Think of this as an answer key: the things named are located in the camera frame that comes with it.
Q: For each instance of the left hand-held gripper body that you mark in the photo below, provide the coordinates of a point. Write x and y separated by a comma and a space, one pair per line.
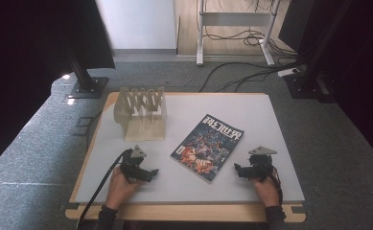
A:
130, 166

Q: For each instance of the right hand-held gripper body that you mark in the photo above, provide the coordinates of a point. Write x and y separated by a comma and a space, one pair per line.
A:
261, 164

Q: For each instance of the colourful magazine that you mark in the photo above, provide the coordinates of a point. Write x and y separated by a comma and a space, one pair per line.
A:
207, 148

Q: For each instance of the wooden book rack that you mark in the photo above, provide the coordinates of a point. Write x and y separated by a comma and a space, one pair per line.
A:
142, 123

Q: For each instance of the person's left hand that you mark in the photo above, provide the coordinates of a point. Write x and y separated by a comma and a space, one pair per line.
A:
120, 190

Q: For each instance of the person's right hand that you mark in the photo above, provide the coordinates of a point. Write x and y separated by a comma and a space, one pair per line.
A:
268, 193

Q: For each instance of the white table board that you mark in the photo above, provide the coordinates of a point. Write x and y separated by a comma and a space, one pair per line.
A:
225, 108

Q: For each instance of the black metal stand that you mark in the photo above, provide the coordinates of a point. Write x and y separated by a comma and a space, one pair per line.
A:
305, 84
85, 83

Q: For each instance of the white power strip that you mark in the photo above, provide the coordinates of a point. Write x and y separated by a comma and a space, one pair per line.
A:
288, 72

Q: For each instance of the black curtain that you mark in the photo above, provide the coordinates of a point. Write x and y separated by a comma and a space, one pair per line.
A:
363, 64
30, 48

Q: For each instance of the black panel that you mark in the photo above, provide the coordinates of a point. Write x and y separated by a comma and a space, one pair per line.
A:
297, 22

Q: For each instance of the white metal desk frame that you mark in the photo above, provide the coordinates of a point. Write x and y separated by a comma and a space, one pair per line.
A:
235, 19

